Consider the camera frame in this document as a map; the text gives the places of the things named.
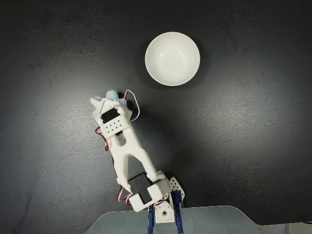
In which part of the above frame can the skyblue plush doll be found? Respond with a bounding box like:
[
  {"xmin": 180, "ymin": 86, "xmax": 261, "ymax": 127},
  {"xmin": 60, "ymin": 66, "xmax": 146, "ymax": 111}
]
[{"xmin": 91, "ymin": 89, "xmax": 134, "ymax": 119}]

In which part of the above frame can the white bowl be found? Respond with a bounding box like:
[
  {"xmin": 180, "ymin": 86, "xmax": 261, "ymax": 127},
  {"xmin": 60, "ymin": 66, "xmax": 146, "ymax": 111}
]
[{"xmin": 145, "ymin": 31, "xmax": 201, "ymax": 87}]

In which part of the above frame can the blue clamp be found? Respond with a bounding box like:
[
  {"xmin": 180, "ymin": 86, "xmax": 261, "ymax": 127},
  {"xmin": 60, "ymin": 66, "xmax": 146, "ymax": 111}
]
[
  {"xmin": 145, "ymin": 204, "xmax": 156, "ymax": 234},
  {"xmin": 170, "ymin": 191, "xmax": 185, "ymax": 234}
]

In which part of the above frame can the grey cloth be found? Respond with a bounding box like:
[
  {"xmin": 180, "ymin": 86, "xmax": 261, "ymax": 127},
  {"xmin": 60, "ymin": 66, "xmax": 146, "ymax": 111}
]
[{"xmin": 85, "ymin": 205, "xmax": 312, "ymax": 234}]

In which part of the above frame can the red white servo cable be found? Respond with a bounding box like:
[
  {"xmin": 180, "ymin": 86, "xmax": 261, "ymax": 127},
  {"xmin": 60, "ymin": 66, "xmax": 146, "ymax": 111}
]
[{"xmin": 118, "ymin": 89, "xmax": 141, "ymax": 122}]

